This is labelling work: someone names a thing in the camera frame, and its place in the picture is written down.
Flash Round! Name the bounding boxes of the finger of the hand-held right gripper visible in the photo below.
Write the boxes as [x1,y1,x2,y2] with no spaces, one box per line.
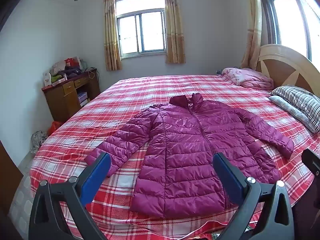
[301,149,320,180]

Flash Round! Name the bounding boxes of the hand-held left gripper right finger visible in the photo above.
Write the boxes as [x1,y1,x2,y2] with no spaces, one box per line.
[212,152,295,240]

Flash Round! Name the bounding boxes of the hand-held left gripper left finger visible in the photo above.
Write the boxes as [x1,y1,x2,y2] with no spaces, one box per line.
[28,152,112,240]

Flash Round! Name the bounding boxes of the magenta puffer jacket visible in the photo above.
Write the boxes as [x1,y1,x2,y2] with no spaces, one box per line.
[84,93,295,218]

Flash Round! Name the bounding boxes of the pile of dark clothes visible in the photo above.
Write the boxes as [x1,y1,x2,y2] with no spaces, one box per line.
[51,61,83,80]

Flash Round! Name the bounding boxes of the grey floral pillow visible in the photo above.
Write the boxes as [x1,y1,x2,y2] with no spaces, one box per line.
[269,95,317,133]

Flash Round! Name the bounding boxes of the striped pillow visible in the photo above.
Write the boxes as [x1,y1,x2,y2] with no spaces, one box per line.
[269,85,320,128]

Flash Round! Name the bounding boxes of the red plastic bag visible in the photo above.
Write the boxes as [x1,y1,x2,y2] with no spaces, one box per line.
[47,121,63,135]

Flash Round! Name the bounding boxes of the grey patterned cloth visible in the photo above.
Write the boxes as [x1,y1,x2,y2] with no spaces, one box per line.
[30,131,48,153]

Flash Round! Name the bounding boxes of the white quilted mattress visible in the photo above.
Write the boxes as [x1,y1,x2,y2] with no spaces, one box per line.
[7,172,38,240]

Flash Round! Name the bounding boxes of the stacked boxes in desk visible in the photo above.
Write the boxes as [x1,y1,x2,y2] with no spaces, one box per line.
[77,91,88,107]

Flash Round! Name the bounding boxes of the brown wooden desk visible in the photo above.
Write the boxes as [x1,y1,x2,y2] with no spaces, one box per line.
[41,68,101,123]

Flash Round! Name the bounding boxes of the bed with red plaid sheet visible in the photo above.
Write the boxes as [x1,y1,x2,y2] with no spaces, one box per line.
[29,74,320,240]

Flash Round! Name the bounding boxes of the cream wooden headboard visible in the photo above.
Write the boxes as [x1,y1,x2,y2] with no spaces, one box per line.
[256,44,320,98]

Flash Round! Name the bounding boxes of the pink floral quilt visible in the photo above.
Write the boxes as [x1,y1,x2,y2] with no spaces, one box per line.
[221,67,274,90]

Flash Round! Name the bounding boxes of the red paper bag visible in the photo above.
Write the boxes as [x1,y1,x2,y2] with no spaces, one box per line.
[64,57,80,68]

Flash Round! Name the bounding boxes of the beige patterned curtain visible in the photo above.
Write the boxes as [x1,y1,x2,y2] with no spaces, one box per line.
[241,0,263,70]
[103,0,123,72]
[164,0,187,64]

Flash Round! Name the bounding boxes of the large side window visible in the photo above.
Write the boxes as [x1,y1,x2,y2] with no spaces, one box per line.
[259,0,320,63]

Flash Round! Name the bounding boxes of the sliding window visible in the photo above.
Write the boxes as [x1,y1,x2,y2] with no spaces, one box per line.
[115,0,167,60]

